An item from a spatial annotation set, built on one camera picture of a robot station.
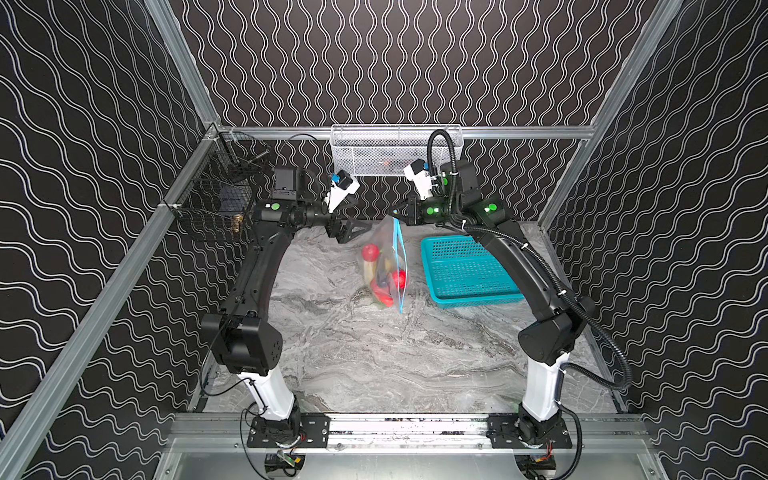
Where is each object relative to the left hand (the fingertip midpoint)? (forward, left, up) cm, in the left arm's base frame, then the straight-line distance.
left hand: (368, 212), depth 74 cm
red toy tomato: (-6, -3, -27) cm, 28 cm away
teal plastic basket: (+9, -29, -37) cm, 48 cm away
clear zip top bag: (0, -3, -22) cm, 23 cm away
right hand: (0, -5, 0) cm, 5 cm away
